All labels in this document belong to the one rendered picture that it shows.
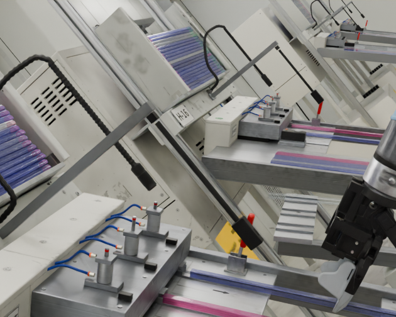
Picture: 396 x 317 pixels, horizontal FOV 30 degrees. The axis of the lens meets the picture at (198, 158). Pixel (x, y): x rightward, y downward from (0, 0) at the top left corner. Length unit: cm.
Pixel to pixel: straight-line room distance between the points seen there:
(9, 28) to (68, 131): 225
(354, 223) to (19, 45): 342
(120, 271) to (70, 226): 14
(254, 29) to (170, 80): 347
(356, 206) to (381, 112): 446
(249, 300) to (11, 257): 38
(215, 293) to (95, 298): 26
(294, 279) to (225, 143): 102
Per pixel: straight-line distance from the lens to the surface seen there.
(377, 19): 860
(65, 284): 104
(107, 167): 217
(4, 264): 104
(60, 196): 134
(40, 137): 137
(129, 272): 109
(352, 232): 113
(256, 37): 560
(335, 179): 203
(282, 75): 560
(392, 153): 110
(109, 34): 221
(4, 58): 442
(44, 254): 108
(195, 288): 120
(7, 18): 439
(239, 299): 118
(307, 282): 129
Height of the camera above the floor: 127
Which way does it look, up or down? 1 degrees down
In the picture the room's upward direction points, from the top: 39 degrees counter-clockwise
